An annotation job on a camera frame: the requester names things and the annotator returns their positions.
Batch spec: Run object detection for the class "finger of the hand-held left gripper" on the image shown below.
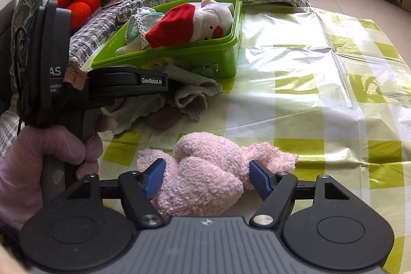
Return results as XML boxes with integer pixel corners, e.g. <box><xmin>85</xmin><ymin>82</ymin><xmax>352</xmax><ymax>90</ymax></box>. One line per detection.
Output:
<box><xmin>87</xmin><ymin>66</ymin><xmax>170</xmax><ymax>108</ymax></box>

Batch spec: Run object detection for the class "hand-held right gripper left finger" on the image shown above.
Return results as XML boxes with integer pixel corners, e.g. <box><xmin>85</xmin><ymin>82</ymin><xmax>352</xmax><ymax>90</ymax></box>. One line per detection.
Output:
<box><xmin>66</xmin><ymin>158</ymin><xmax>167</xmax><ymax>227</ymax></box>

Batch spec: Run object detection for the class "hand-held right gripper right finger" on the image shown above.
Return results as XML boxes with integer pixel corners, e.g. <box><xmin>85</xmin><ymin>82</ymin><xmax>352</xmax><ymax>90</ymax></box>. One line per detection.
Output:
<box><xmin>249</xmin><ymin>159</ymin><xmax>350</xmax><ymax>229</ymax></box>

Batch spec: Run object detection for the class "pink fluffy towel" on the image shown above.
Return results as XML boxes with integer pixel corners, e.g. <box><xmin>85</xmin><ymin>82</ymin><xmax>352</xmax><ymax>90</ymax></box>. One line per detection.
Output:
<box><xmin>136</xmin><ymin>132</ymin><xmax>298</xmax><ymax>217</ymax></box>

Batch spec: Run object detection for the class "grey-green towel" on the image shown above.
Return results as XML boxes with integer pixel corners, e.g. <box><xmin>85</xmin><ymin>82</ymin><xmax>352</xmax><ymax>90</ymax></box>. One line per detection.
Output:
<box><xmin>111</xmin><ymin>64</ymin><xmax>224</xmax><ymax>135</ymax></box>

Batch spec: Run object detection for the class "green plastic box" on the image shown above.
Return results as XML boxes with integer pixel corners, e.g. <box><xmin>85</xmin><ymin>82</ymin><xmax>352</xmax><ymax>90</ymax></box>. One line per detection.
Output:
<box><xmin>91</xmin><ymin>0</ymin><xmax>243</xmax><ymax>80</ymax></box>

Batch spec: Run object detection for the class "rabbit doll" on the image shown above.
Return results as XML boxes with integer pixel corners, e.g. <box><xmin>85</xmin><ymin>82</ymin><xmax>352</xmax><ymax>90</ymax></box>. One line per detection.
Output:
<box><xmin>115</xmin><ymin>7</ymin><xmax>167</xmax><ymax>57</ymax></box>

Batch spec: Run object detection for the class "white plush with red hat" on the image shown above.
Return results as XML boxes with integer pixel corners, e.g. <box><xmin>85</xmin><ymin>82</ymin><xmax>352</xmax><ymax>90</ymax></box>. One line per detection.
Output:
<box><xmin>145</xmin><ymin>0</ymin><xmax>234</xmax><ymax>49</ymax></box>

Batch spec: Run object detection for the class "person's left hand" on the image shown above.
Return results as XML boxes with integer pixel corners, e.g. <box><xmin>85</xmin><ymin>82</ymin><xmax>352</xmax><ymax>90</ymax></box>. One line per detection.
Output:
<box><xmin>0</xmin><ymin>115</ymin><xmax>118</xmax><ymax>226</ymax></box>

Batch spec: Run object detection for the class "grey quilted sofa cover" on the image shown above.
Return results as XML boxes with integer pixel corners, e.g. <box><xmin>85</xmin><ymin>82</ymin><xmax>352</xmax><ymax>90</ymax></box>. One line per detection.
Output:
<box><xmin>0</xmin><ymin>0</ymin><xmax>142</xmax><ymax>159</ymax></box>

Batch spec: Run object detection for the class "brown heart-shaped pad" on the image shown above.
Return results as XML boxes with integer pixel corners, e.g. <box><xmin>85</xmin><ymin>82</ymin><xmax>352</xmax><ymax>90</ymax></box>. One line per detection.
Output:
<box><xmin>146</xmin><ymin>106</ymin><xmax>182</xmax><ymax>131</ymax></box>

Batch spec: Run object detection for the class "green pillow with branch print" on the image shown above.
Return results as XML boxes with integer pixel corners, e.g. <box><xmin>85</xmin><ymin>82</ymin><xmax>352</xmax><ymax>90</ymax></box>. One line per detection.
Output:
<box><xmin>11</xmin><ymin>0</ymin><xmax>49</xmax><ymax>91</ymax></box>

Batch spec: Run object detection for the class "yellow-green checked tablecloth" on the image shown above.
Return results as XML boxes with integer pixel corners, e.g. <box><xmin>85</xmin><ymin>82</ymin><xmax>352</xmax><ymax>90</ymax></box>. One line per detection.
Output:
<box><xmin>99</xmin><ymin>6</ymin><xmax>411</xmax><ymax>274</ymax></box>

